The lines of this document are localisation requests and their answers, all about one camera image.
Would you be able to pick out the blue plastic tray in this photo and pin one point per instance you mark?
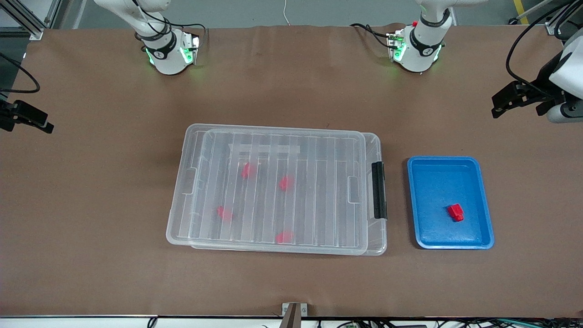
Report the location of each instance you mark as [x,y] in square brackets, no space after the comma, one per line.
[437,182]

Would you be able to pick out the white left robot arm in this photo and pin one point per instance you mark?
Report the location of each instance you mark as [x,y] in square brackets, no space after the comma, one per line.
[419,50]

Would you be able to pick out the red block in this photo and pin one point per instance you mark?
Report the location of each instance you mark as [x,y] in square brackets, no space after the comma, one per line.
[456,212]
[286,183]
[248,171]
[284,237]
[223,212]

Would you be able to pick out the clear plastic storage box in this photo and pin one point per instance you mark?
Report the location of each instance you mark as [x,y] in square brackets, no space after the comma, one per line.
[377,237]

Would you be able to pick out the clear ribbed plastic lid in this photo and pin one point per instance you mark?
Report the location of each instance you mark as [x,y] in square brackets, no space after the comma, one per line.
[319,205]

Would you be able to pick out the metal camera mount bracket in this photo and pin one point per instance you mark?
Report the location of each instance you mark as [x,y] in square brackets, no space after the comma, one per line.
[294,314]

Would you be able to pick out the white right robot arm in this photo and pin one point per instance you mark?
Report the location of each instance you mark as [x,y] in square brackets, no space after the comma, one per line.
[166,59]

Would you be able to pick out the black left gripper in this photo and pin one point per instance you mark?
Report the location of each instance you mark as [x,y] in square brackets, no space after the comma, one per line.
[540,87]

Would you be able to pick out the aluminium frame profile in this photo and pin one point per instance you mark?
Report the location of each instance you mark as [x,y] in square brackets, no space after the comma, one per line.
[553,25]
[32,20]

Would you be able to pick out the brown table cover sheet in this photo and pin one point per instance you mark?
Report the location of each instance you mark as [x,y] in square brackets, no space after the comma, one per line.
[91,205]

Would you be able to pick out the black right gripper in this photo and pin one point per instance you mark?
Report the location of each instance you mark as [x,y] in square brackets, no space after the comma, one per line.
[6,115]

